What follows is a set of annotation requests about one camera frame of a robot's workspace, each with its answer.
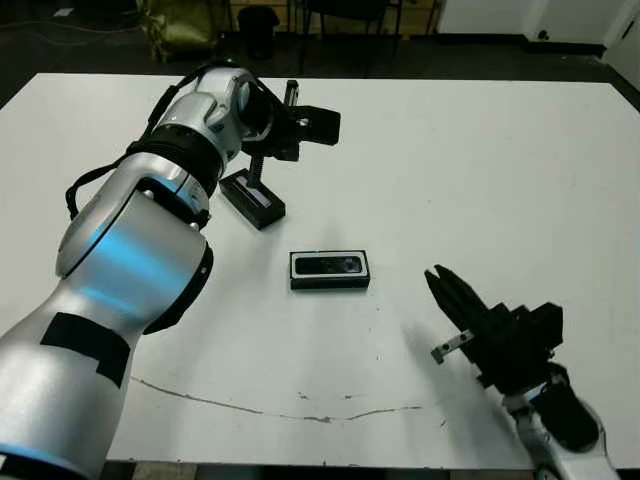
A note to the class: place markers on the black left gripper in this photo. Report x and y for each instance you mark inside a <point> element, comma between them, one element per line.
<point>282,135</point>

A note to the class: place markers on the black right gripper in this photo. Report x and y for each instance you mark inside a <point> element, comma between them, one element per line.
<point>505,350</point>

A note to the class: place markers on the black camera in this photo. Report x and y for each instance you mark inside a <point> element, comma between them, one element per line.
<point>327,265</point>

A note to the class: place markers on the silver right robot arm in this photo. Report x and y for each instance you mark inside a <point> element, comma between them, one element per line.
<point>570,420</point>

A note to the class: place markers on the black lid with silver stripe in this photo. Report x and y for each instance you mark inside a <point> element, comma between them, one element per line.
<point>260,210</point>

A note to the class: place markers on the black box with white insert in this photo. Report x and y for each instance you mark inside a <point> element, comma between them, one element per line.
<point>327,284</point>

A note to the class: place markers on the black waste bin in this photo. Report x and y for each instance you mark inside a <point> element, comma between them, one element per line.
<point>257,32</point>

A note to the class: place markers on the wooden cabinet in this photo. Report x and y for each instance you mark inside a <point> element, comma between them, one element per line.
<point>290,12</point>

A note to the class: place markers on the black chair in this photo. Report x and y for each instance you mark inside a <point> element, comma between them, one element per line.
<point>345,7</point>

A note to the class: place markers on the yellow-green plastic bag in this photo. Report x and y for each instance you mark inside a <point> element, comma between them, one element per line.
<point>177,25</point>

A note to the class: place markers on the white paper sheet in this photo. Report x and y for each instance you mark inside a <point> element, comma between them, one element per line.
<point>63,12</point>

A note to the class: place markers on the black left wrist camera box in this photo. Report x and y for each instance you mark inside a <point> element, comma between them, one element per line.
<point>320,125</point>

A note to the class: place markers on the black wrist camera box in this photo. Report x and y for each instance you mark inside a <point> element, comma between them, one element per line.
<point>545,325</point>
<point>320,125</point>

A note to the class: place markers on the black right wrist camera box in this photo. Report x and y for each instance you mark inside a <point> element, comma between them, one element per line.
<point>545,325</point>

